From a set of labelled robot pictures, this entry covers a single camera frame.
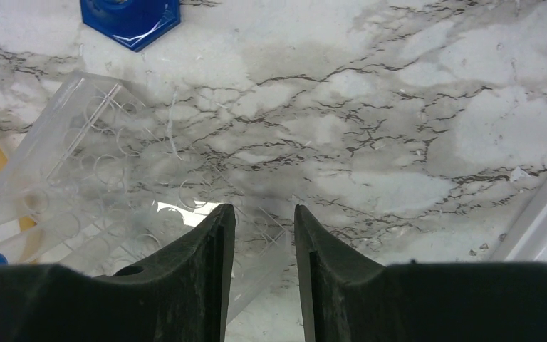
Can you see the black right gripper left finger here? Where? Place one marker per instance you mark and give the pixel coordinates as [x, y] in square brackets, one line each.
[179, 293]

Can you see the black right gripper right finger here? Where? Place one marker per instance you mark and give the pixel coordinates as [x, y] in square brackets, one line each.
[346, 296]

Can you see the clear acrylic tube rack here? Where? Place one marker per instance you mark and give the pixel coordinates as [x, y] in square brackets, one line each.
[123, 182]

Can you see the blue cap test tube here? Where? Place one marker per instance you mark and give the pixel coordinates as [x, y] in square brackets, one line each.
[20, 234]

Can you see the blue base graduated cylinder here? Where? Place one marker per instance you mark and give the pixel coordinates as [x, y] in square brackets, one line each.
[134, 24]

